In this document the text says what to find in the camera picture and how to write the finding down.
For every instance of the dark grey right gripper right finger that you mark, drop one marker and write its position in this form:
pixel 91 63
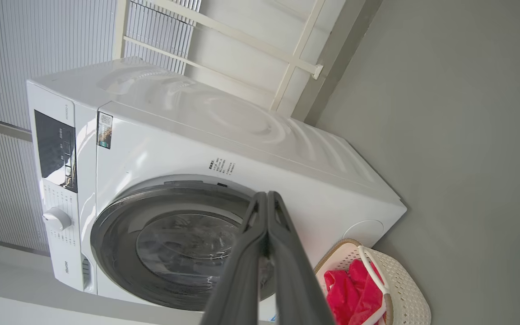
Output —
pixel 296 284

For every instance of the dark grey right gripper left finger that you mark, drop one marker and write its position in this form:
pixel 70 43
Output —
pixel 237 280

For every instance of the red and white garment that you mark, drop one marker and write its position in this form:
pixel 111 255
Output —
pixel 350 293

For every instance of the dark grey round glass door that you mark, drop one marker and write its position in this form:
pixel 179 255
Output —
pixel 151 243

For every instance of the cream perforated laundry basket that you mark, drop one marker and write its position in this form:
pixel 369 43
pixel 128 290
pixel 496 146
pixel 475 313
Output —
pixel 406 293

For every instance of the white front-load washing machine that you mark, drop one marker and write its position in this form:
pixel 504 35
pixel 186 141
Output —
pixel 242 135

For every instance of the white round control knob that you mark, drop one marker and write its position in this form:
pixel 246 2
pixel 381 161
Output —
pixel 57 219

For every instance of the small colourful QR sticker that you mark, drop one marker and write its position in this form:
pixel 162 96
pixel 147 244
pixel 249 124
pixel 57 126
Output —
pixel 104 131

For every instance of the black control display panel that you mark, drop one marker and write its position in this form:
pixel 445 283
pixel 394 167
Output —
pixel 54 149

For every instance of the white metal window frame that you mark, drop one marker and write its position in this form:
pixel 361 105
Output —
pixel 246 38

